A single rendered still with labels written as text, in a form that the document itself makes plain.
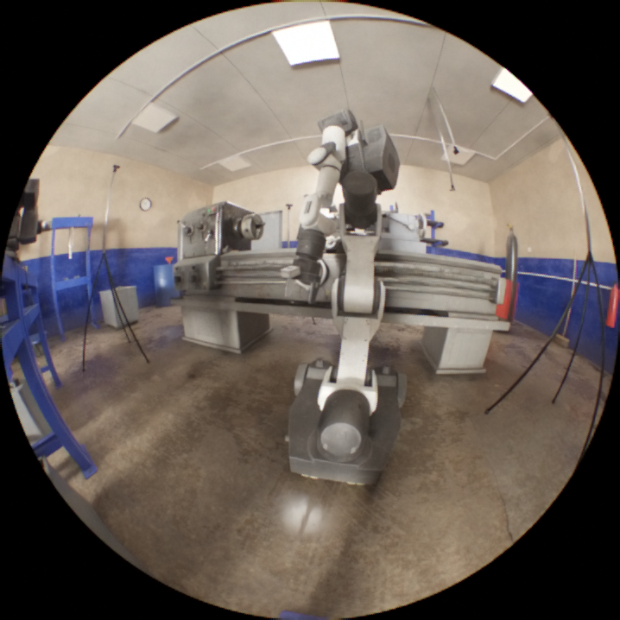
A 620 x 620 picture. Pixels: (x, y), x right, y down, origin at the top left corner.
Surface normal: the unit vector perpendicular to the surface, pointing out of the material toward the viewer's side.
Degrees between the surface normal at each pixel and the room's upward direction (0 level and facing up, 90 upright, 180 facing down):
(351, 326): 65
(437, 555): 0
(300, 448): 0
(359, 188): 75
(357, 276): 53
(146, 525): 0
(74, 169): 90
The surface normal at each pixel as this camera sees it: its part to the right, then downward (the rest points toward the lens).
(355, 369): -0.20, -0.44
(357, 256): -0.24, -0.17
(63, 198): 0.97, 0.07
